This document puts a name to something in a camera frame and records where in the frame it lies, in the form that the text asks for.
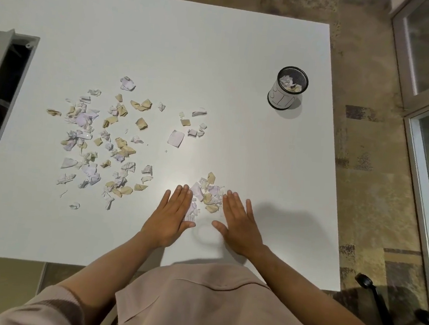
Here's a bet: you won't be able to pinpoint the person's left hand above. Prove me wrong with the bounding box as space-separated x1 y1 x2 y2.
139 181 200 251

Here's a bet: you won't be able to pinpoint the person's right hand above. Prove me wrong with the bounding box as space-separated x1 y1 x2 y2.
209 189 273 262

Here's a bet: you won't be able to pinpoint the person's right forearm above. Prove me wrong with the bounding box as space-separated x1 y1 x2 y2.
239 245 392 325

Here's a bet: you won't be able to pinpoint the person's left forearm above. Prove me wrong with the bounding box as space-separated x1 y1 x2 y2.
52 225 165 325

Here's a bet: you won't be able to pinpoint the gathered heap of paper scraps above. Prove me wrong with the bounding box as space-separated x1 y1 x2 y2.
184 170 227 226

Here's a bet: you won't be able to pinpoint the beige collared shirt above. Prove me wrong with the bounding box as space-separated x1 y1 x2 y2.
0 243 429 325

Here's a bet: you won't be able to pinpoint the scattered torn paper scraps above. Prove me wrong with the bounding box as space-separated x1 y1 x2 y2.
38 70 212 222

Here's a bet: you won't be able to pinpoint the black mesh pen cup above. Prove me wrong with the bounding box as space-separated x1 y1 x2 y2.
266 64 310 113

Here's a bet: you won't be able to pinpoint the crumpled paper wads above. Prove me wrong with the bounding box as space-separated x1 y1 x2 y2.
278 74 304 93

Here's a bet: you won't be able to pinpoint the black office chair base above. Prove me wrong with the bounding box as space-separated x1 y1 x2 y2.
350 273 429 325

